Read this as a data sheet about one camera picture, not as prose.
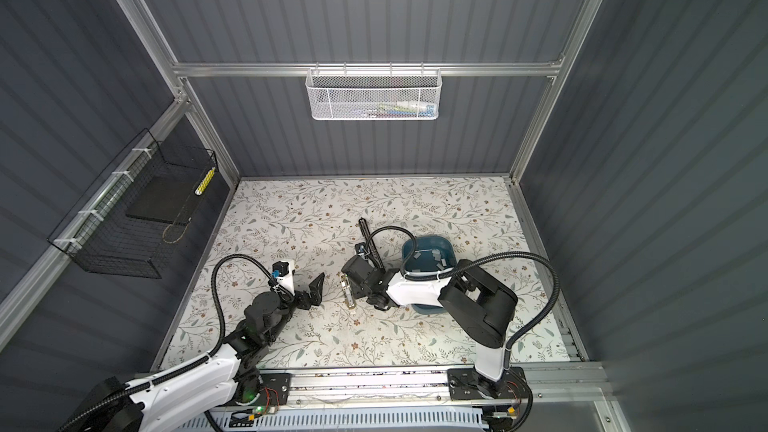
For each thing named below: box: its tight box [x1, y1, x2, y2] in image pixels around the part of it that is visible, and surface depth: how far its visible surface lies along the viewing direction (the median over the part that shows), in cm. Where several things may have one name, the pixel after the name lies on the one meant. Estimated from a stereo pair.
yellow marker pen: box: [194, 167, 216, 196], surface depth 82 cm
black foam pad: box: [126, 175, 201, 224], surface depth 80 cm
